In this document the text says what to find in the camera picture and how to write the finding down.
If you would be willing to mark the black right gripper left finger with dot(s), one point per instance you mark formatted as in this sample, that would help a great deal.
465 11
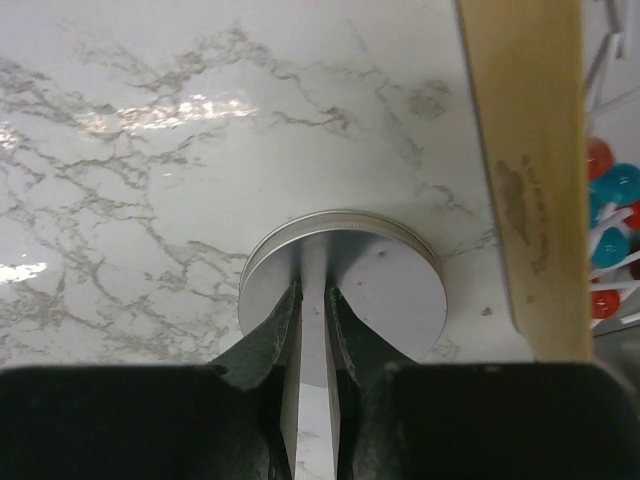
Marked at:
273 346

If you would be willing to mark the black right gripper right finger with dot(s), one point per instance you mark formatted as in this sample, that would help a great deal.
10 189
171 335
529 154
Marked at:
357 351

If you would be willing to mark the silver round jar lid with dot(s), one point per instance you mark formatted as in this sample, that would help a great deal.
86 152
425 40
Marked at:
389 276

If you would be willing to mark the gold tin of lollipops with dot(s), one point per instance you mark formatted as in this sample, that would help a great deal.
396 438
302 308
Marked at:
536 96

